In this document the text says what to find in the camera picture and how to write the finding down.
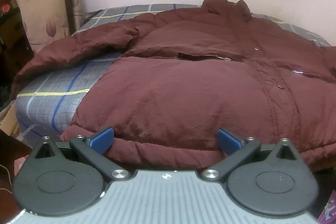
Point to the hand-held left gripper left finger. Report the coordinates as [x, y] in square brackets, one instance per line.
[101, 139]

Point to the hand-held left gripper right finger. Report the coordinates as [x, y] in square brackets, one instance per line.
[227, 142]

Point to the maroon puffer jacket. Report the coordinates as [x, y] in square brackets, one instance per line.
[183, 87]

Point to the bed with grey plaid sheet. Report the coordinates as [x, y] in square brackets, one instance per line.
[50, 103]

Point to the cardboard box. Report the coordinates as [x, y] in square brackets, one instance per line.
[10, 121]

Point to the purple printed packet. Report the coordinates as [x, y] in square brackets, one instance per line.
[329, 209]

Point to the beige floral curtain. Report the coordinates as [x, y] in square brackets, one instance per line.
[39, 3]

